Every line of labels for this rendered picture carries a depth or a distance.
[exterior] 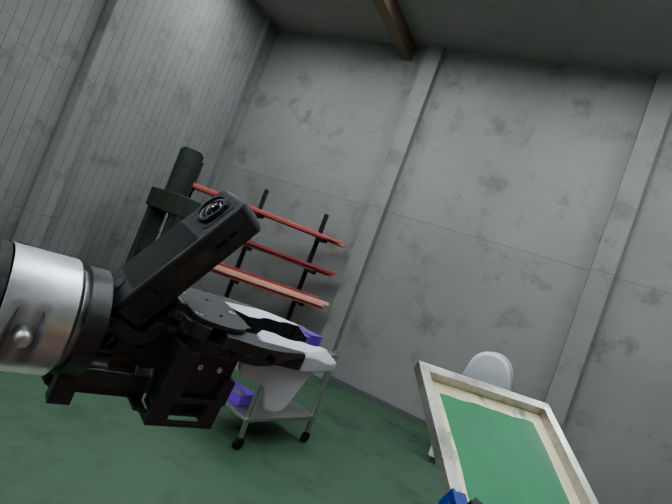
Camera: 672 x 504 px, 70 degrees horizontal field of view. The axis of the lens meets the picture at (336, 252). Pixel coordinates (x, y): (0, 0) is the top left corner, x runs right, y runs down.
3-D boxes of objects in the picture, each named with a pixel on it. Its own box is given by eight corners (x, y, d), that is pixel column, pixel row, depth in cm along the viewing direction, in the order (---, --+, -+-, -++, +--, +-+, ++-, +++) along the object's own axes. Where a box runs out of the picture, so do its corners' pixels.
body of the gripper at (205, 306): (187, 379, 42) (33, 358, 34) (228, 290, 41) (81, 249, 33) (220, 432, 36) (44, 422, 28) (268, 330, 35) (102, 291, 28)
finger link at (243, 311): (266, 366, 48) (192, 362, 41) (291, 314, 48) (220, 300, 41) (285, 382, 46) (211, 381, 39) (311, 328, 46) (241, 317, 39)
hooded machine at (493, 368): (493, 479, 603) (533, 366, 609) (487, 493, 545) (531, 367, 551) (436, 450, 637) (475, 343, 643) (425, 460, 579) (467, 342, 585)
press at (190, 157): (118, 330, 645) (187, 153, 656) (161, 354, 609) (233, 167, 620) (74, 328, 584) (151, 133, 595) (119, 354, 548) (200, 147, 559)
